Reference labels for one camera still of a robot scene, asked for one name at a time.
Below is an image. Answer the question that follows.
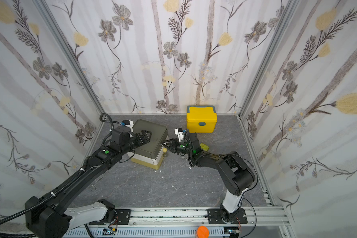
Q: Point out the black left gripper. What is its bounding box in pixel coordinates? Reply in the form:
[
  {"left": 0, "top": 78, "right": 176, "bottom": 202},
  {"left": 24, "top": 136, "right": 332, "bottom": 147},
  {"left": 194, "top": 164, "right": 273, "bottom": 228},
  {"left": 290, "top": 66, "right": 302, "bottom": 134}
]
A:
[{"left": 119, "top": 130, "right": 153, "bottom": 157}]

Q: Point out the three-drawer cabinet olive white yellow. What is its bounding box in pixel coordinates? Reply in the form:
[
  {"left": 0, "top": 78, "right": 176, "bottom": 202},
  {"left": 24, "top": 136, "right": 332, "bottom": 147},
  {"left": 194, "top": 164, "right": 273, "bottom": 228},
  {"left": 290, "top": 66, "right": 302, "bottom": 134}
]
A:
[{"left": 128, "top": 119, "right": 168, "bottom": 170}]

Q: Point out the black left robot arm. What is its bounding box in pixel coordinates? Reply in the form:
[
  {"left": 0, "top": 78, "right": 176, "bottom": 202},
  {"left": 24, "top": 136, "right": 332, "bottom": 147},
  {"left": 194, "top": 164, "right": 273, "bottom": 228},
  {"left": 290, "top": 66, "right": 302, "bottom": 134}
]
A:
[{"left": 25, "top": 126, "right": 152, "bottom": 238}]

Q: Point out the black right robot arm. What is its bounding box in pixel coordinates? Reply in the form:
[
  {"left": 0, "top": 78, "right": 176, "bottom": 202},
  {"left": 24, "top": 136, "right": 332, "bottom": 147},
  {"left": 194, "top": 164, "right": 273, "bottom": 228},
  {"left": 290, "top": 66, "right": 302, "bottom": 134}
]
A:
[{"left": 161, "top": 130, "right": 258, "bottom": 223}]

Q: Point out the small yellow-green block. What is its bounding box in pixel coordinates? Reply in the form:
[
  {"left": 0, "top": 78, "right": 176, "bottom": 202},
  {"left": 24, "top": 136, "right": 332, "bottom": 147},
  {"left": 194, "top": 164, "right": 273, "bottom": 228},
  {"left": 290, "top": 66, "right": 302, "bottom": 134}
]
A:
[{"left": 200, "top": 143, "right": 209, "bottom": 151}]

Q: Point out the yellow storage box grey latch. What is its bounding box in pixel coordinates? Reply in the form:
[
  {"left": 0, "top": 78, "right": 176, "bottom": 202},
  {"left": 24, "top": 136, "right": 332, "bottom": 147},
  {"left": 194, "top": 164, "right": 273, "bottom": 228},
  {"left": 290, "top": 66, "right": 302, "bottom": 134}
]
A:
[{"left": 186, "top": 105, "right": 218, "bottom": 133}]

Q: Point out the orange round cap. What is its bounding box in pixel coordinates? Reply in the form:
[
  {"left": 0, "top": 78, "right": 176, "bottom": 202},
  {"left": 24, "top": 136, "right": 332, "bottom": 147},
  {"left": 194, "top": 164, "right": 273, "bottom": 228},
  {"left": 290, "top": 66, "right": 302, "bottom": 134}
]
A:
[{"left": 195, "top": 226, "right": 210, "bottom": 238}]

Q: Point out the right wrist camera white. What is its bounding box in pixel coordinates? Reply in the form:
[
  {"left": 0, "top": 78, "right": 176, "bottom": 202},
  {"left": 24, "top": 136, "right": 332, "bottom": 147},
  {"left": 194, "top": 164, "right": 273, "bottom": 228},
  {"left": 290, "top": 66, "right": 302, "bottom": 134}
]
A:
[{"left": 175, "top": 128, "right": 186, "bottom": 142}]

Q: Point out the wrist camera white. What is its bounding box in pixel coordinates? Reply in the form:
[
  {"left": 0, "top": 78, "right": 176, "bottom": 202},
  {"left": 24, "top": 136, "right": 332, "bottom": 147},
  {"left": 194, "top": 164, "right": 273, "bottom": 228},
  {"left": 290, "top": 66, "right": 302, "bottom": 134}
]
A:
[
  {"left": 175, "top": 128, "right": 186, "bottom": 142},
  {"left": 120, "top": 120, "right": 134, "bottom": 132}
]

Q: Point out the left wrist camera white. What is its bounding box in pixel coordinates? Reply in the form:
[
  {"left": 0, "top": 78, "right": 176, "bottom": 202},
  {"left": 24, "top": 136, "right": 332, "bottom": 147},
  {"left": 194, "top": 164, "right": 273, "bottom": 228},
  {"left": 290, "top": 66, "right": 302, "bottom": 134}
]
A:
[{"left": 120, "top": 120, "right": 134, "bottom": 132}]

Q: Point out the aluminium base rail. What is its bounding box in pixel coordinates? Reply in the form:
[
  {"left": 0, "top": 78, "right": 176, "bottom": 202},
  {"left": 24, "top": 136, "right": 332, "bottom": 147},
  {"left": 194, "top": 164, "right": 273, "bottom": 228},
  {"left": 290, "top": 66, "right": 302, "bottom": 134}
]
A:
[{"left": 65, "top": 207, "right": 295, "bottom": 238}]

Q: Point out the aluminium frame corner post left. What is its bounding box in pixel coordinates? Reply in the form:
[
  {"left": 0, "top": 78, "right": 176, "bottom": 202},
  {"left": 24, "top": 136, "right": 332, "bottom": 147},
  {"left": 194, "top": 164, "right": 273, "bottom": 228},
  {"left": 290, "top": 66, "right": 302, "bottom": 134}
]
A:
[{"left": 32, "top": 0, "right": 105, "bottom": 113}]

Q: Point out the aluminium frame corner post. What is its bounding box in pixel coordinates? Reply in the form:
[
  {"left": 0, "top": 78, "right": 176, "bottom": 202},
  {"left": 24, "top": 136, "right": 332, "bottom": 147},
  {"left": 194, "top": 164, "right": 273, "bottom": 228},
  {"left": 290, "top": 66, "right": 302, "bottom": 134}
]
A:
[
  {"left": 32, "top": 0, "right": 105, "bottom": 113},
  {"left": 238, "top": 1, "right": 300, "bottom": 118}
]

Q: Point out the black corrugated cable conduit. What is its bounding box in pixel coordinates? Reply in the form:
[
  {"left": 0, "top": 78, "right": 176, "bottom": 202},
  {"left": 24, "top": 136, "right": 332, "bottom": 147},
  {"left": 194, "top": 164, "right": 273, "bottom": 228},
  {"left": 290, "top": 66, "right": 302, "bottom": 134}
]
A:
[{"left": 0, "top": 169, "right": 84, "bottom": 238}]

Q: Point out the aluminium frame corner post right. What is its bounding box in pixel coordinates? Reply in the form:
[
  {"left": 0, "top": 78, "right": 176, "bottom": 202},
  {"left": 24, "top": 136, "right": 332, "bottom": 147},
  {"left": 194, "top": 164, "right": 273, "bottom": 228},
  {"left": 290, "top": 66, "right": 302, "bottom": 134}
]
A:
[{"left": 238, "top": 1, "right": 300, "bottom": 118}]

